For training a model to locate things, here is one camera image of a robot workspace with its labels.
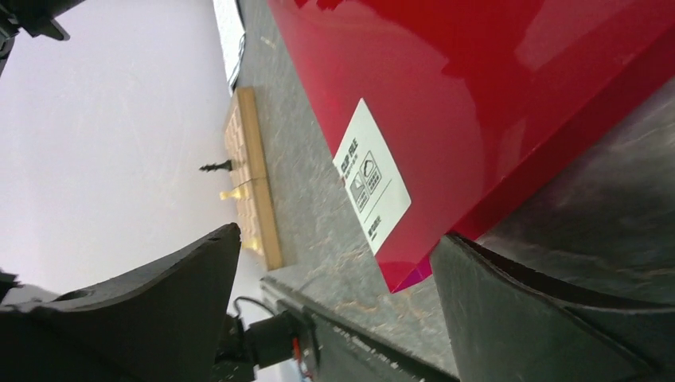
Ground cream chess piece lower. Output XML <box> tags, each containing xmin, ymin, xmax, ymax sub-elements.
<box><xmin>241</xmin><ymin>236</ymin><xmax>264</xmax><ymax>255</ymax></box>

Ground cream chess piece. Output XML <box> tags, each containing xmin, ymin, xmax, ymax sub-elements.
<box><xmin>220</xmin><ymin>185</ymin><xmax>249</xmax><ymax>201</ymax></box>
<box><xmin>241</xmin><ymin>236</ymin><xmax>264</xmax><ymax>255</ymax></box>

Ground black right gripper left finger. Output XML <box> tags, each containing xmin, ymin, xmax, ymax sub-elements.
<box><xmin>1</xmin><ymin>223</ymin><xmax>241</xmax><ymax>381</ymax></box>

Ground black chess piece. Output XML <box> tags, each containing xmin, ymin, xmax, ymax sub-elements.
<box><xmin>199</xmin><ymin>159</ymin><xmax>233</xmax><ymax>172</ymax></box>

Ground cream chess piece upper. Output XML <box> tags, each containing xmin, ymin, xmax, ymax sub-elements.
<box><xmin>220</xmin><ymin>185</ymin><xmax>249</xmax><ymax>201</ymax></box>

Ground red clip file folder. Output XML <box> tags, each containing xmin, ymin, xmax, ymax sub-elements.
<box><xmin>269</xmin><ymin>1</ymin><xmax>674</xmax><ymax>293</ymax></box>

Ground printed white paper sheets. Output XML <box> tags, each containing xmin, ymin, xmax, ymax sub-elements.
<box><xmin>213</xmin><ymin>0</ymin><xmax>246</xmax><ymax>94</ymax></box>

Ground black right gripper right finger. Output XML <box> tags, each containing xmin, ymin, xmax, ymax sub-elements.
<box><xmin>429</xmin><ymin>236</ymin><xmax>674</xmax><ymax>381</ymax></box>

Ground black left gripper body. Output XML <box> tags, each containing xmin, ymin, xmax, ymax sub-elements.
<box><xmin>1</xmin><ymin>0</ymin><xmax>84</xmax><ymax>72</ymax></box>

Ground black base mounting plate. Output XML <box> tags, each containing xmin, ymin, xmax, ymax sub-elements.
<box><xmin>210</xmin><ymin>276</ymin><xmax>460</xmax><ymax>382</ymax></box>

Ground wooden chessboard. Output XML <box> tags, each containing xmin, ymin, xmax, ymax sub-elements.
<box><xmin>224</xmin><ymin>87</ymin><xmax>284</xmax><ymax>271</ymax></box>

